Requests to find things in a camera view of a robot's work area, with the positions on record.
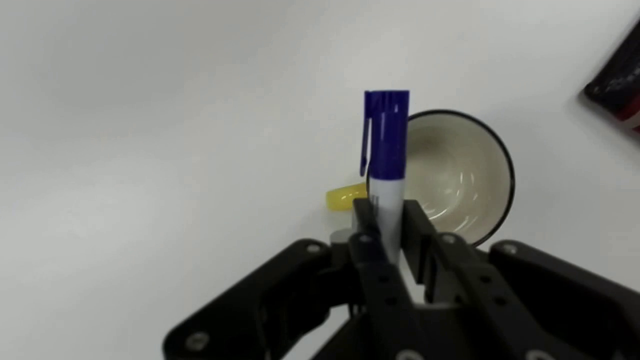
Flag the yellow enamel mug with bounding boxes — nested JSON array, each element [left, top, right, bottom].
[[325, 107, 519, 247]]

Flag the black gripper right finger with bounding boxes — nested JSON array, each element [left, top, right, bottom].
[[399, 198, 640, 360]]

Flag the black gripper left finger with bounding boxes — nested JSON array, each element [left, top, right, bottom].
[[163, 198, 433, 360]]

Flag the black wallet with red stripe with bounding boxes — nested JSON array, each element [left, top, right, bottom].
[[582, 18, 640, 140]]

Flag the white marker with blue cap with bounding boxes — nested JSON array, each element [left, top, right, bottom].
[[359, 85, 413, 267]]

